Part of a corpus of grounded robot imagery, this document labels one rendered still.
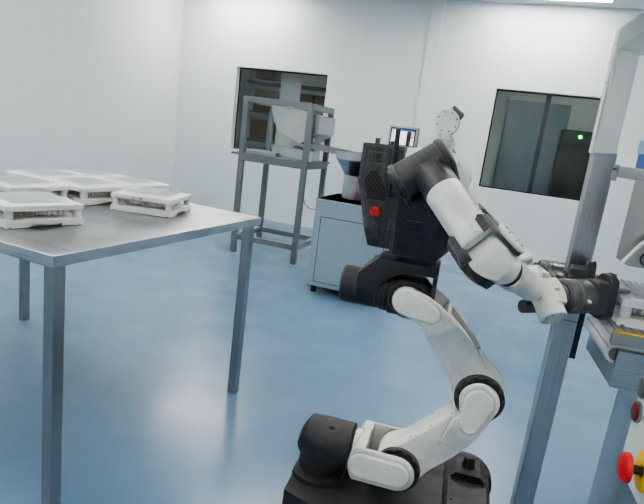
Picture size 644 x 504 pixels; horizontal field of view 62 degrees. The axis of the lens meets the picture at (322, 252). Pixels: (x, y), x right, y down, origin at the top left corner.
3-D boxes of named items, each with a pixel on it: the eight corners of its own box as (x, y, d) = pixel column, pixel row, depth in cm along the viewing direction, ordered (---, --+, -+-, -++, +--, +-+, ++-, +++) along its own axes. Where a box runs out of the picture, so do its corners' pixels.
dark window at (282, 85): (232, 149, 746) (239, 66, 721) (232, 149, 747) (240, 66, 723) (320, 162, 706) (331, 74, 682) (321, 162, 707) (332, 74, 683)
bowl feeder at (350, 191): (325, 196, 429) (330, 149, 421) (338, 194, 462) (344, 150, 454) (384, 206, 414) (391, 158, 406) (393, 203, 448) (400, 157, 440)
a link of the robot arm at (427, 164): (412, 196, 123) (388, 158, 131) (420, 217, 130) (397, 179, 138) (458, 171, 122) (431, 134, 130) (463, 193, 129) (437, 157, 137)
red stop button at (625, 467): (619, 488, 69) (626, 460, 68) (611, 470, 72) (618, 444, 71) (657, 497, 68) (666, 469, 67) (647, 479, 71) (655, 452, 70)
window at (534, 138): (477, 187, 645) (496, 87, 620) (477, 187, 646) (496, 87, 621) (602, 205, 604) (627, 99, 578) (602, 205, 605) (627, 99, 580)
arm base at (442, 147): (405, 202, 126) (382, 162, 128) (407, 215, 138) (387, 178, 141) (463, 171, 124) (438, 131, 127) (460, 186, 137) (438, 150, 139)
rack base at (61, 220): (-27, 213, 176) (-27, 206, 176) (49, 211, 195) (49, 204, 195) (5, 229, 162) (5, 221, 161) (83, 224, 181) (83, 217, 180)
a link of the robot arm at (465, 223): (509, 240, 107) (455, 167, 120) (459, 278, 112) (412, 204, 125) (531, 254, 116) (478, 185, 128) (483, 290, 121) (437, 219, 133)
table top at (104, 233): (-243, 183, 197) (-244, 173, 196) (26, 176, 297) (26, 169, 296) (53, 268, 142) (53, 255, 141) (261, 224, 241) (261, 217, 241)
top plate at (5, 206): (-28, 198, 175) (-28, 192, 175) (49, 197, 194) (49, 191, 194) (4, 212, 161) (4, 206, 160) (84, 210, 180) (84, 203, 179)
